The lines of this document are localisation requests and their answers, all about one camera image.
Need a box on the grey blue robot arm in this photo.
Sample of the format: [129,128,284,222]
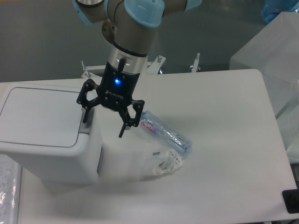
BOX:
[72,0,201,137]

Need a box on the crushed clear plastic bottle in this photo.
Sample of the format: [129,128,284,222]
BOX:
[139,110,192,157]

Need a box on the black device at table edge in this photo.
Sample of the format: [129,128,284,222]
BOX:
[282,189,299,214]

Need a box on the white push-lid trash can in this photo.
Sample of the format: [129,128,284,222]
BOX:
[0,83,102,184]

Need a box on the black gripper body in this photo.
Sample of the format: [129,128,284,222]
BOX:
[96,61,140,111]

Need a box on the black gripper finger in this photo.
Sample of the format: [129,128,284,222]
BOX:
[76,78,101,123]
[118,99,145,139]

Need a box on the crumpled white paper carton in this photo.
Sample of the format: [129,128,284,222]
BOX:
[141,148,183,181]

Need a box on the plastic sleeved paper sheet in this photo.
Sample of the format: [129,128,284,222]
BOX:
[0,154,22,224]

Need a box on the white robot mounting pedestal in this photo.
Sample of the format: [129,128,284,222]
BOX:
[81,55,201,78]

